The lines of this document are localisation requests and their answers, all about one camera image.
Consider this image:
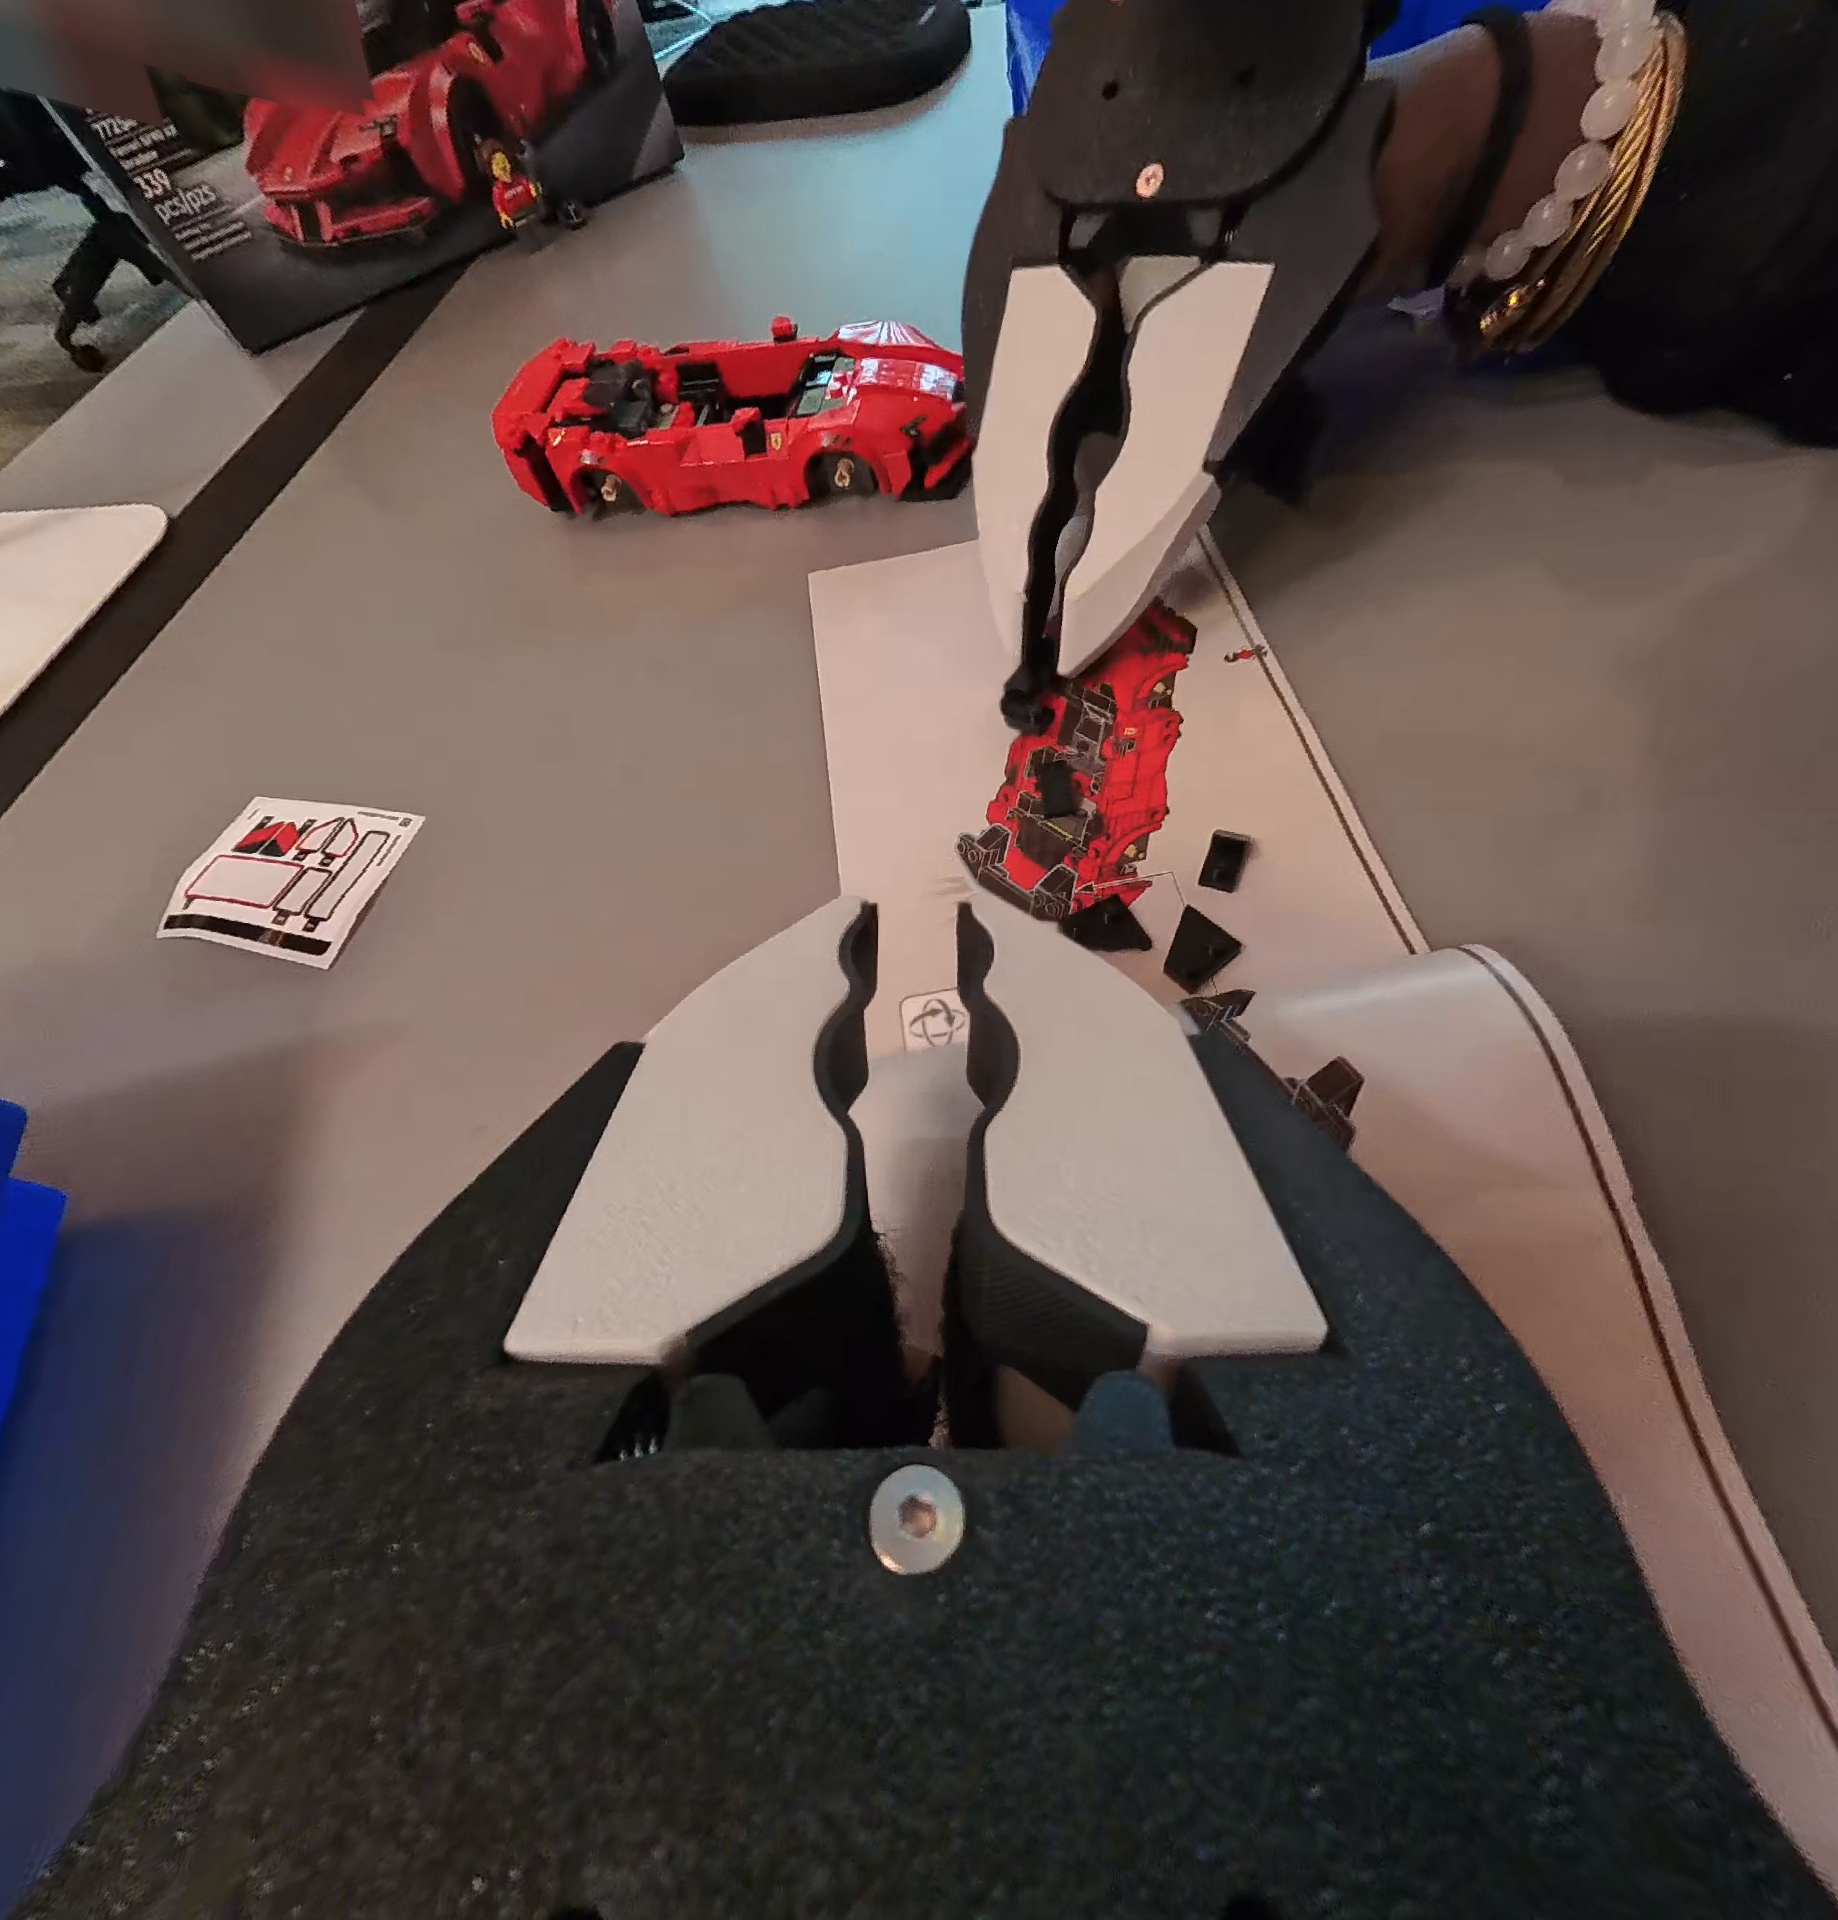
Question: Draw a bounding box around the gold bangle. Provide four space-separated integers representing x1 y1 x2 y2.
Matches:
1475 13 1687 358

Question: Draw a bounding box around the lego instruction booklet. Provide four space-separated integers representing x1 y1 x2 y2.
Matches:
806 532 1838 1817

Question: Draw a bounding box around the white bead bracelet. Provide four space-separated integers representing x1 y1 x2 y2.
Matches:
1450 0 1667 290

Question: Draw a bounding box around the lego set box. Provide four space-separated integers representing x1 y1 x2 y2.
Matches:
40 0 686 358

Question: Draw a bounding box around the lego sticker sheet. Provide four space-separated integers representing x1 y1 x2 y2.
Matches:
156 796 426 974

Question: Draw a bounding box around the person's right hand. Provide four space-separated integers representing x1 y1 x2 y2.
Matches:
1366 22 1512 325

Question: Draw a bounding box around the black mesh pad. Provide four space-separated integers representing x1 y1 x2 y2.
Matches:
665 0 973 129

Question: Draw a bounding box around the black hair tie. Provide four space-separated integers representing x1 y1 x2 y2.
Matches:
1442 7 1539 259

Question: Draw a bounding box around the red lego car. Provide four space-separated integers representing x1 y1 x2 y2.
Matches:
491 316 982 520

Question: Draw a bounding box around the white stand base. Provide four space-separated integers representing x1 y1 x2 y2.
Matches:
0 502 166 759

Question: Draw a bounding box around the office chair base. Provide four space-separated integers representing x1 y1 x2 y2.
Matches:
0 66 192 377

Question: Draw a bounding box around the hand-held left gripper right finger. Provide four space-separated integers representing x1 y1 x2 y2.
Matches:
954 898 1332 1368

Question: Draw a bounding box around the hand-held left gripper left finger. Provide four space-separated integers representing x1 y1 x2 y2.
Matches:
501 897 883 1370

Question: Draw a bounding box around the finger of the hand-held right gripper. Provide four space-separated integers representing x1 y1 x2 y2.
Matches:
1051 256 1280 685
977 261 1132 715

